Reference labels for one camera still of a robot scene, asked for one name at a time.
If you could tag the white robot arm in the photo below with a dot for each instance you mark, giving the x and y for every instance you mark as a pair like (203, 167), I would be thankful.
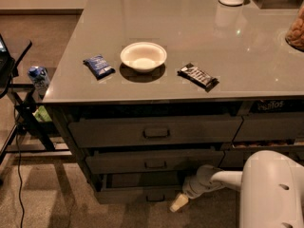
(271, 187)

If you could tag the blue snack packet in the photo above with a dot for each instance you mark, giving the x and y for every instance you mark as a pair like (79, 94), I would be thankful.
(99, 66)

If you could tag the drawer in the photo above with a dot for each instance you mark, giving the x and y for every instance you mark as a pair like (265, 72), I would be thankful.
(154, 130)
(236, 156)
(140, 187)
(149, 161)
(270, 127)

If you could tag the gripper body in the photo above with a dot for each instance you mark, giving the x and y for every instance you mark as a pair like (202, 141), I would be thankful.
(192, 189)

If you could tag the white bowl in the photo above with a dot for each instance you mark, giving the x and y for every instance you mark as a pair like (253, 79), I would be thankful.
(143, 56)

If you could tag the black candy bar wrapper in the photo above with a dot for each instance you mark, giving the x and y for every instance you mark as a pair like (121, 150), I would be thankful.
(198, 76)

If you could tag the black side stand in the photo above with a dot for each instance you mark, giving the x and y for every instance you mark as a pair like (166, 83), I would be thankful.
(25, 102)

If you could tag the green packet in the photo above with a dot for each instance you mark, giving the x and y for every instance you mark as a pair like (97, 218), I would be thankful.
(41, 115)

